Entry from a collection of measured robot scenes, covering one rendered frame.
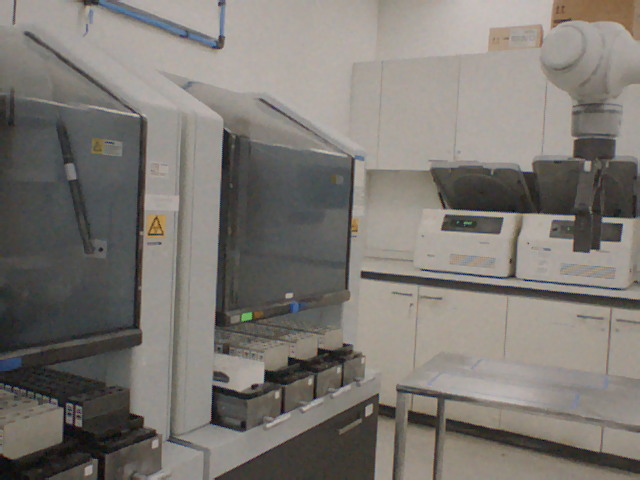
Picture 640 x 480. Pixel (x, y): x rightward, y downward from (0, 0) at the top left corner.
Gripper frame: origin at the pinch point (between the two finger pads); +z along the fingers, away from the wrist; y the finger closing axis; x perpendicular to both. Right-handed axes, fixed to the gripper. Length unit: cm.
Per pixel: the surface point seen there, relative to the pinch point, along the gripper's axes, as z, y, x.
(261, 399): 40, -12, 66
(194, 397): 38, -24, 75
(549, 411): 38.4, 17.6, 7.9
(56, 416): 33, -61, 74
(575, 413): 37.9, 18.4, 2.5
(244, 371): 34, -14, 70
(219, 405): 42, -17, 74
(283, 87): -69, 169, 186
